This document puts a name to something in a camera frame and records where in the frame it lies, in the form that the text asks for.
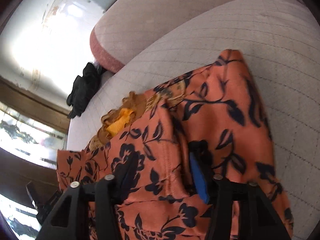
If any orange black floral garment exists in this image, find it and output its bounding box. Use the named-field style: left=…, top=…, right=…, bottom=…
left=56, top=50, right=293, bottom=239

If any brown stained glass door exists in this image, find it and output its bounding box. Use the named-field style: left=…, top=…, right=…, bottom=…
left=1, top=78, right=69, bottom=239

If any black crumpled cloth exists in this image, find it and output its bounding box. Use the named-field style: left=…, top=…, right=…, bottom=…
left=66, top=62, right=106, bottom=119

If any quilted white near mattress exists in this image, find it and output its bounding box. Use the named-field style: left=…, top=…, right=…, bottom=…
left=67, top=0, right=319, bottom=239

